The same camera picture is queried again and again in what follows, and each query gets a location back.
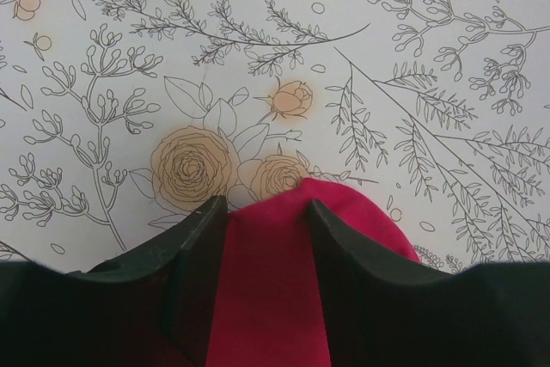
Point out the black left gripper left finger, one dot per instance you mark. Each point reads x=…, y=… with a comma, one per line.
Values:
x=151, y=306

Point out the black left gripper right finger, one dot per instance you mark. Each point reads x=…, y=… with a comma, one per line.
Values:
x=382, y=309

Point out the pink t shirt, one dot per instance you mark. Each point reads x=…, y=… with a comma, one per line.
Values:
x=268, y=306

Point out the floral patterned table mat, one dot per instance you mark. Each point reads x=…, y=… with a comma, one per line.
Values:
x=118, y=117

